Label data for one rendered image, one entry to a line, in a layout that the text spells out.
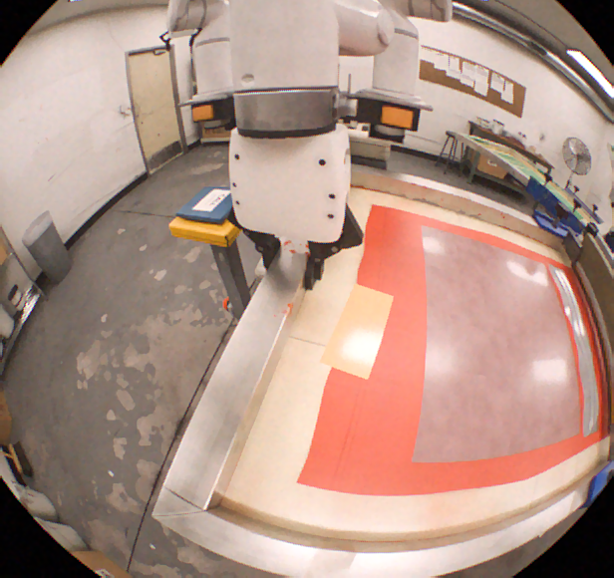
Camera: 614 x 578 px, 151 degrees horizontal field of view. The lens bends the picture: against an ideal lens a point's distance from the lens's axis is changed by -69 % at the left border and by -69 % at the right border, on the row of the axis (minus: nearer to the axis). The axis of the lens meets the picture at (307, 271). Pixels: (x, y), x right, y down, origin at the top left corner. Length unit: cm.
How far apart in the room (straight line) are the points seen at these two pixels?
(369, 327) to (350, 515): 19
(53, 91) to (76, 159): 105
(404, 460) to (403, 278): 21
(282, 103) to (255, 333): 17
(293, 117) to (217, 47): 53
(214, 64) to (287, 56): 52
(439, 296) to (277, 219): 21
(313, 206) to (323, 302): 12
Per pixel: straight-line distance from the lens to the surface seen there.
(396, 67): 54
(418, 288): 31
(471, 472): 27
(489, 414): 28
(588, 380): 48
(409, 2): 58
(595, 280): 60
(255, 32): 16
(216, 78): 67
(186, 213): 43
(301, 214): 20
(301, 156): 18
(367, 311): 27
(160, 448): 137
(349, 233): 22
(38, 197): 322
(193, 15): 69
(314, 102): 16
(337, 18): 19
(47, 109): 335
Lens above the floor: 117
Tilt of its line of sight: 46 degrees down
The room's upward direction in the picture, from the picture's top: straight up
